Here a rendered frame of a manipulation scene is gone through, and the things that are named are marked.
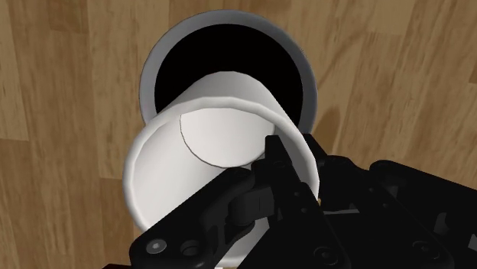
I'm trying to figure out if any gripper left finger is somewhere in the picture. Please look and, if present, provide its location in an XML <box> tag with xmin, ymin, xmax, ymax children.
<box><xmin>128</xmin><ymin>134</ymin><xmax>351</xmax><ymax>269</ymax></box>

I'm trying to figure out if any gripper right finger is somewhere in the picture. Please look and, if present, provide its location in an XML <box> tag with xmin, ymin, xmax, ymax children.
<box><xmin>303</xmin><ymin>133</ymin><xmax>477</xmax><ymax>269</ymax></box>

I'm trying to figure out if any white cup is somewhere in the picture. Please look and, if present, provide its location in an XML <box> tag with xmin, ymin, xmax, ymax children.
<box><xmin>122</xmin><ymin>70</ymin><xmax>320</xmax><ymax>267</ymax></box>

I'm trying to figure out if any grey cup with black inside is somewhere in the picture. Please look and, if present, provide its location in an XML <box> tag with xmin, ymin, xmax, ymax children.
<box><xmin>138</xmin><ymin>8</ymin><xmax>319</xmax><ymax>136</ymax></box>

